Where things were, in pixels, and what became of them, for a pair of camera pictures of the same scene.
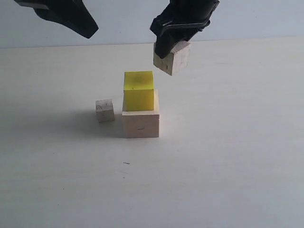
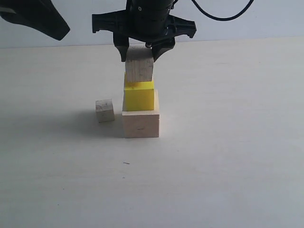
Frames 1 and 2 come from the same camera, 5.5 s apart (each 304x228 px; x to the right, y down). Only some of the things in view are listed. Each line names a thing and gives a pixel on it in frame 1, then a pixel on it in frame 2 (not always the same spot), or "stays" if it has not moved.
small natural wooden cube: [105, 110] stays
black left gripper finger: [72, 14] to [41, 14]
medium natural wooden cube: [176, 60] to [139, 62]
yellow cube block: [138, 91] stays
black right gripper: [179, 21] to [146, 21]
